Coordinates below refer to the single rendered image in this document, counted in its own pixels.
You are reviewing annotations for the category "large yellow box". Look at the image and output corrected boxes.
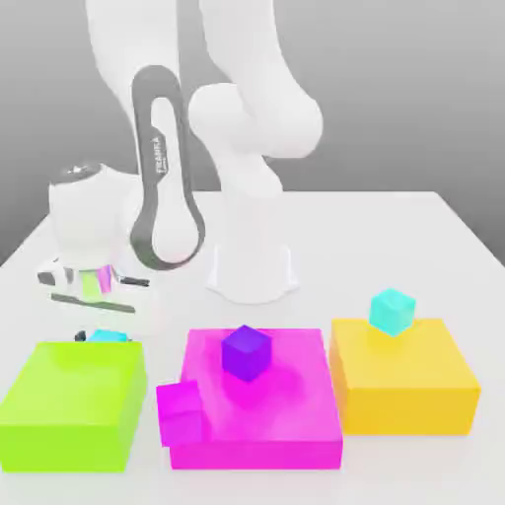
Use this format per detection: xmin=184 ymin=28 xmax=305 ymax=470
xmin=328 ymin=317 xmax=482 ymax=438

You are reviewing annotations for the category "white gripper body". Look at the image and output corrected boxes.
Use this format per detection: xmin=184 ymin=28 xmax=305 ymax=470
xmin=48 ymin=290 xmax=160 ymax=337

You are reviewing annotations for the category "small purple cube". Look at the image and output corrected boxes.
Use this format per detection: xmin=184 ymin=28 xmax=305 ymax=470
xmin=220 ymin=324 xmax=274 ymax=384

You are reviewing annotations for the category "large magenta box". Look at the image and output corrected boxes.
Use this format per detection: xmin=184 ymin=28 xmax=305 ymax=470
xmin=168 ymin=326 xmax=344 ymax=471

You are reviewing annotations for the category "small cyan cube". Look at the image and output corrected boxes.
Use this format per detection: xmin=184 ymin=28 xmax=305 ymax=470
xmin=368 ymin=287 xmax=418 ymax=338
xmin=86 ymin=329 xmax=130 ymax=344

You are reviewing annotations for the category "large lime green box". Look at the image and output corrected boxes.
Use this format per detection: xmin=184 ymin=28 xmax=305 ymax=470
xmin=0 ymin=340 xmax=148 ymax=474

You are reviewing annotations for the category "small magenta cube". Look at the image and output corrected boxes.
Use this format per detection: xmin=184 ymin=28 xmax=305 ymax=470
xmin=155 ymin=379 xmax=213 ymax=449

